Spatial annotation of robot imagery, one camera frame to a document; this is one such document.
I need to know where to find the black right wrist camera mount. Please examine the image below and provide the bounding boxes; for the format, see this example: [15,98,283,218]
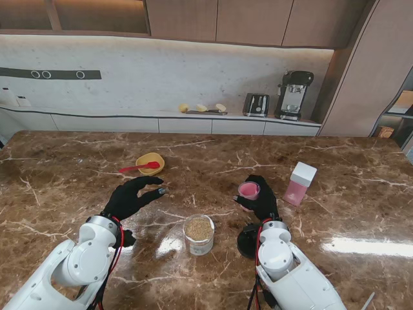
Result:
[242,223,259,240]

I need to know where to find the open lit wall cabinet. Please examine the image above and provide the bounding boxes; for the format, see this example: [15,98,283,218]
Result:
[0,0,152,37]

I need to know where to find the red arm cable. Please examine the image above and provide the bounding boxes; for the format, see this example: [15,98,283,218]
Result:
[95,218,126,310]
[247,222,265,310]

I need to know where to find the white counter with drawers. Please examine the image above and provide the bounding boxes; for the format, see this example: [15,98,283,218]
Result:
[0,105,323,136]

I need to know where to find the red plastic scoop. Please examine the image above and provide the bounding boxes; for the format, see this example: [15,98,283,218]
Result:
[118,161,161,174]

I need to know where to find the black wall socket strip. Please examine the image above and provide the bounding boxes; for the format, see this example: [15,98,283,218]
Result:
[0,67,102,81]

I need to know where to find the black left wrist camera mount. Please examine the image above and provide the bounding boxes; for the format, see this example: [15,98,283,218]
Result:
[121,228,137,249]

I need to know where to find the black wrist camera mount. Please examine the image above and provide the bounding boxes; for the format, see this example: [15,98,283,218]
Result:
[242,223,259,240]
[121,228,137,249]

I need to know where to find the pink measuring cup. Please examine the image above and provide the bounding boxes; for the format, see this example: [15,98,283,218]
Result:
[237,181,261,212]

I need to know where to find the open shelf unit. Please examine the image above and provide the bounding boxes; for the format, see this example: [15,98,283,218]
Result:
[369,66,413,152]

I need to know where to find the dark wooden cutting board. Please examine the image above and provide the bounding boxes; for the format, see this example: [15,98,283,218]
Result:
[185,109,228,116]

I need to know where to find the black espresso machine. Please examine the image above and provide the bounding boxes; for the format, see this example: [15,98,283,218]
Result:
[273,70,315,122]

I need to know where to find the wooden wall cabinet doors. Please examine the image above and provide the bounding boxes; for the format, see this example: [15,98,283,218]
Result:
[145,0,370,50]

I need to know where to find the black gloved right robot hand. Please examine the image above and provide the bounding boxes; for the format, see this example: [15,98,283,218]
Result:
[234,174,279,223]

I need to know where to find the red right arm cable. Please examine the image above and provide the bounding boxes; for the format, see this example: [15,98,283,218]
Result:
[247,222,265,310]

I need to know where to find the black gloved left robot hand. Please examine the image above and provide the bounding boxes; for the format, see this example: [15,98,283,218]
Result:
[103,176,168,221]

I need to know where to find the yellow plastic bowl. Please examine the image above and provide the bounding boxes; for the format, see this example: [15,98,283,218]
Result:
[135,152,165,176]

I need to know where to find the red left arm cable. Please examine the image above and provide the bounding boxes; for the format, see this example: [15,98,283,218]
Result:
[95,218,126,310]

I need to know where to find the black round jar lid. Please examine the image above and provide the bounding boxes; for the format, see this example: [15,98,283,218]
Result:
[237,222,263,259]

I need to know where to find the small wooden box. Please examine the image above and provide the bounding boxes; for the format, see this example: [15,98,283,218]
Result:
[376,125,395,139]

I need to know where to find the clear labelled grain jar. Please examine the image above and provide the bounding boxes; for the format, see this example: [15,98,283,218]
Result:
[183,214,216,256]

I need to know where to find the pink container with white lid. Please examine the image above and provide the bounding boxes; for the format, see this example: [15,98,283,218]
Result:
[283,161,318,207]

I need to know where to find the black and steel toaster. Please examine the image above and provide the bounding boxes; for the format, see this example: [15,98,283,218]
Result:
[242,92,270,118]

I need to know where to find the tall wooden side panel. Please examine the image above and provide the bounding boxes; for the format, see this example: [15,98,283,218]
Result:
[317,0,413,138]

